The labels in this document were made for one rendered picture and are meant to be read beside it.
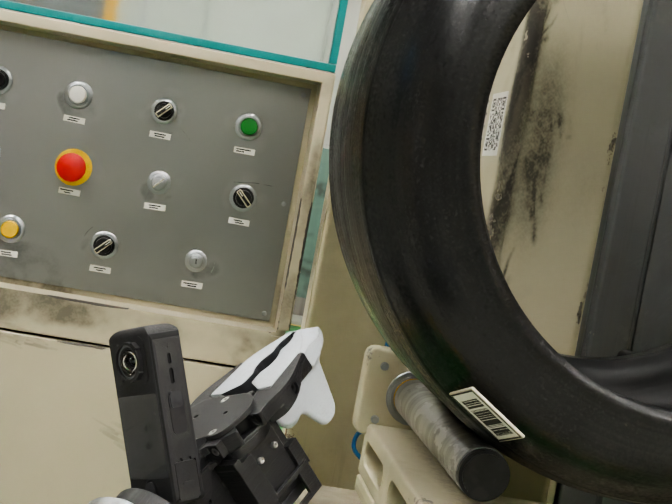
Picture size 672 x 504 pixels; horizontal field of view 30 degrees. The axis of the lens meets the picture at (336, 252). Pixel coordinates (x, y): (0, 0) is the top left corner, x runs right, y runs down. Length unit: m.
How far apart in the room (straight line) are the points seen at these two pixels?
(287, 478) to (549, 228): 0.67
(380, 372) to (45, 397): 0.56
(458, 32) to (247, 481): 0.40
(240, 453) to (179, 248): 0.99
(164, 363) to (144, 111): 1.02
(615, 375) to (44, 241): 0.84
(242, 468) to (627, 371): 0.63
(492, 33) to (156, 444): 0.42
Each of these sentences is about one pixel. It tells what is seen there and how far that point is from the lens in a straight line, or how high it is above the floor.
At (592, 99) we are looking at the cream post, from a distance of 1.45.
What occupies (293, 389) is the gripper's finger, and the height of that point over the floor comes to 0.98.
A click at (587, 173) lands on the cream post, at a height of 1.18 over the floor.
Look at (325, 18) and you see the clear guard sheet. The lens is 1.78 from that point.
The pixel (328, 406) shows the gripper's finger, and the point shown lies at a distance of 0.89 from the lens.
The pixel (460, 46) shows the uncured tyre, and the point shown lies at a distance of 1.00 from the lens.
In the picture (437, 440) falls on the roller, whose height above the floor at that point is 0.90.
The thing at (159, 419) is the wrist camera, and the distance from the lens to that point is 0.79.
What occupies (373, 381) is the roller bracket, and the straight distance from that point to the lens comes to 1.39.
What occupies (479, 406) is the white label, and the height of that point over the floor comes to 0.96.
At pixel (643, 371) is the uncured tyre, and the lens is 1.36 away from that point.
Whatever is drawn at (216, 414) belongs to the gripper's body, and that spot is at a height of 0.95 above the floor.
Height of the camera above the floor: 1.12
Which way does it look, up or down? 3 degrees down
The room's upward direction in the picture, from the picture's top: 10 degrees clockwise
